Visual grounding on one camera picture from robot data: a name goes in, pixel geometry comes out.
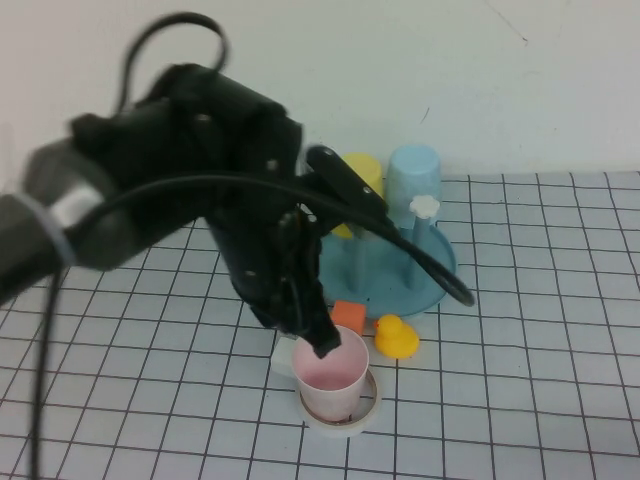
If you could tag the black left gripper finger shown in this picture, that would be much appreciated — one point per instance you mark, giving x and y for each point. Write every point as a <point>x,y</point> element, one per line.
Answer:
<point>280,317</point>
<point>317,320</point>

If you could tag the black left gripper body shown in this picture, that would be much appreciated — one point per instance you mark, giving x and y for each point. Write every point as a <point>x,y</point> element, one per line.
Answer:
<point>265,250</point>

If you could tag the pink plastic cup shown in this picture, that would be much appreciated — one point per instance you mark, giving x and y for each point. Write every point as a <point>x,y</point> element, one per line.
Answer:
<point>345,380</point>

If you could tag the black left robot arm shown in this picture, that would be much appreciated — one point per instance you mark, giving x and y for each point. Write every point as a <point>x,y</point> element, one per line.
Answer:
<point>165,150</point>

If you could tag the teal cup stand with pegs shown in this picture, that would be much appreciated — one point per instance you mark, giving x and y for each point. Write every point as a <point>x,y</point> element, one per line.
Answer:
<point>390,295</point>

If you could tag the yellow plastic cup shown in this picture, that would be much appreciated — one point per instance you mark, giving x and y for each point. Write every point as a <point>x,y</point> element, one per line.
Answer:
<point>370,172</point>

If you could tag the light blue plastic cup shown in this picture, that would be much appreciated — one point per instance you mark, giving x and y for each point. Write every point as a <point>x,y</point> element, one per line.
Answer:
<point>415,172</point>

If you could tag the orange foam cube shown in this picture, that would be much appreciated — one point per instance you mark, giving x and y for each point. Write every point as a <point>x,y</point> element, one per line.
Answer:
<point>350,315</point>

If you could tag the white foam cube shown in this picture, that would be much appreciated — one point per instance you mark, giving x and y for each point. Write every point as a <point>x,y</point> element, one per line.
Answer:
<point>281,357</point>

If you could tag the yellow rubber duck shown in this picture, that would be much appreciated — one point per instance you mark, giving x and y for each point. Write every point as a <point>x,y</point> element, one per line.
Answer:
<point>395,340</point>

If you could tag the white tape roll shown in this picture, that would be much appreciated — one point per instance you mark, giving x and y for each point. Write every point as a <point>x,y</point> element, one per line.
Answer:
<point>340,429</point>

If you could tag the white black checkered tablecloth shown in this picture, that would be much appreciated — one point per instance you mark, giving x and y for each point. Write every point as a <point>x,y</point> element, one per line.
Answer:
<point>500,350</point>

